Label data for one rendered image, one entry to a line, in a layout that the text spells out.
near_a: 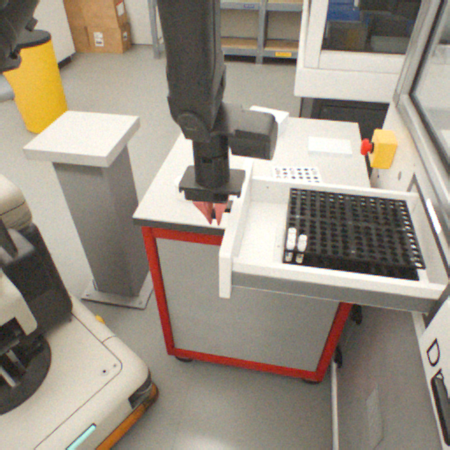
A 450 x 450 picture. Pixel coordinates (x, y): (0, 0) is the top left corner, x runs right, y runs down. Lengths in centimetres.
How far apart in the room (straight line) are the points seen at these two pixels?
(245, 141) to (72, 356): 95
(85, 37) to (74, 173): 384
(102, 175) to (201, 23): 94
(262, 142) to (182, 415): 110
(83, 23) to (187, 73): 462
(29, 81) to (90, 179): 182
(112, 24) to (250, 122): 442
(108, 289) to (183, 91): 136
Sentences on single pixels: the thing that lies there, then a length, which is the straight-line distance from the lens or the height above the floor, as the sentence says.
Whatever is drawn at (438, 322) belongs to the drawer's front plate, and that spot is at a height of 89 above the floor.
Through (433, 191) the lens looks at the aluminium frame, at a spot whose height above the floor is 96.
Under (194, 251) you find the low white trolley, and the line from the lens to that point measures 95.
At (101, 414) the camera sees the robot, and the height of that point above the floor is 26.
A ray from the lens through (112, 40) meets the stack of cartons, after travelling 494.
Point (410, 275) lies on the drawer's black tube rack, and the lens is 68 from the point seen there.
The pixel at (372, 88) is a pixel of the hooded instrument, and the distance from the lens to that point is 143.
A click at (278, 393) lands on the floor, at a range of 146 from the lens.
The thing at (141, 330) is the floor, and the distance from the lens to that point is 161.
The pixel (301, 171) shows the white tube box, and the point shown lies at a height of 80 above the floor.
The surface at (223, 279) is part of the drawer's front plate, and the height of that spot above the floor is 87.
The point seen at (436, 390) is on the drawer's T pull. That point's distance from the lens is 51.
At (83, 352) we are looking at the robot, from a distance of 128.
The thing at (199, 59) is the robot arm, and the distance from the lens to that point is 42.
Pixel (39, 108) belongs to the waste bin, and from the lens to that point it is 313.
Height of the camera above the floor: 132
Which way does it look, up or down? 42 degrees down
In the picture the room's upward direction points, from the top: straight up
